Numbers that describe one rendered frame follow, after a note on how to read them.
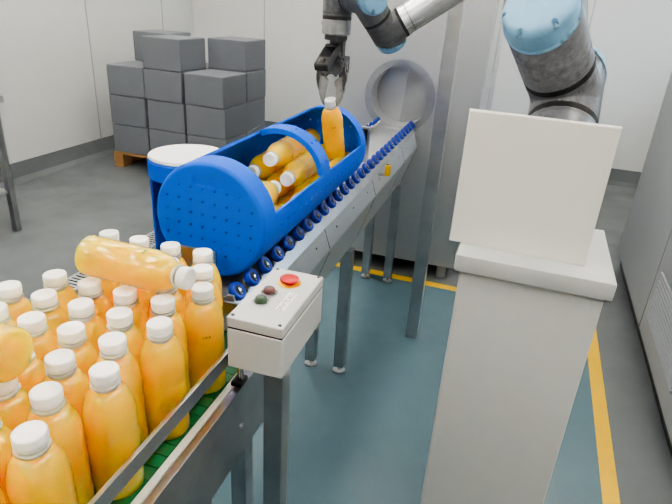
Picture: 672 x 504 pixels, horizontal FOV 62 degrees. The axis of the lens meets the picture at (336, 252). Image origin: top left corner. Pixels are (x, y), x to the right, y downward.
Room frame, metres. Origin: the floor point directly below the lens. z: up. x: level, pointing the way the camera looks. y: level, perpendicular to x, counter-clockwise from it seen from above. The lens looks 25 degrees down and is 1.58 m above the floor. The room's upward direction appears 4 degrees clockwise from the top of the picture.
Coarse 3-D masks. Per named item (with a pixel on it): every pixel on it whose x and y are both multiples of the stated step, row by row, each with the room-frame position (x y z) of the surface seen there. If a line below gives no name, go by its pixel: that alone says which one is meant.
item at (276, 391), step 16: (272, 384) 0.84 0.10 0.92; (288, 384) 0.86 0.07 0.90; (272, 400) 0.84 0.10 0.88; (288, 400) 0.86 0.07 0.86; (272, 416) 0.84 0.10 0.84; (288, 416) 0.87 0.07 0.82; (272, 432) 0.84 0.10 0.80; (288, 432) 0.87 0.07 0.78; (272, 448) 0.84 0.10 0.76; (272, 464) 0.84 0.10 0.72; (272, 480) 0.84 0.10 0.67; (272, 496) 0.84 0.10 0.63
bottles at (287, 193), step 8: (320, 144) 1.97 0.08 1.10; (336, 160) 1.83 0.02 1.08; (272, 176) 1.56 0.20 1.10; (312, 176) 1.63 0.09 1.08; (280, 184) 1.54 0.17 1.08; (304, 184) 1.55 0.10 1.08; (280, 192) 1.54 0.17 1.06; (288, 192) 1.62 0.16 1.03; (296, 192) 1.52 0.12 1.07; (280, 200) 1.55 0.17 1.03; (288, 200) 1.55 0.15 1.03
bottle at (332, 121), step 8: (328, 112) 1.82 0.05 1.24; (336, 112) 1.83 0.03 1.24; (328, 120) 1.82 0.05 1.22; (336, 120) 1.83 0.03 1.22; (328, 128) 1.83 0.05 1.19; (336, 128) 1.83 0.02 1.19; (328, 136) 1.84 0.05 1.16; (336, 136) 1.84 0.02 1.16; (328, 144) 1.85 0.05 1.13; (336, 144) 1.85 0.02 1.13; (344, 144) 1.89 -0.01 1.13; (328, 152) 1.87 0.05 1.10; (336, 152) 1.86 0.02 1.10; (344, 152) 1.89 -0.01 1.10
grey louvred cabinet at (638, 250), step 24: (648, 168) 3.39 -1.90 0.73; (648, 192) 3.21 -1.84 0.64; (648, 216) 3.04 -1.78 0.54; (624, 240) 3.45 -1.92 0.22; (648, 240) 2.88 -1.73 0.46; (624, 264) 3.25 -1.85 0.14; (648, 264) 2.73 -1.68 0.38; (648, 288) 2.59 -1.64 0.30; (648, 312) 2.44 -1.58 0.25; (648, 336) 2.34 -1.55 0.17; (648, 360) 2.22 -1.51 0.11
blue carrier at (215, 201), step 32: (288, 128) 1.59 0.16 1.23; (320, 128) 2.03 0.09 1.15; (352, 128) 1.99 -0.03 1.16; (192, 160) 1.24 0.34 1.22; (224, 160) 1.22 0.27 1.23; (320, 160) 1.55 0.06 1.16; (352, 160) 1.82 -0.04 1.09; (160, 192) 1.23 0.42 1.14; (192, 192) 1.20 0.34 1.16; (224, 192) 1.18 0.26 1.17; (256, 192) 1.18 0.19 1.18; (320, 192) 1.52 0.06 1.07; (160, 224) 1.23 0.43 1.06; (192, 224) 1.20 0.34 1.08; (224, 224) 1.18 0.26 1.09; (256, 224) 1.16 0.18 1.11; (288, 224) 1.30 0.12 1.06; (224, 256) 1.18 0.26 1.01; (256, 256) 1.16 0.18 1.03
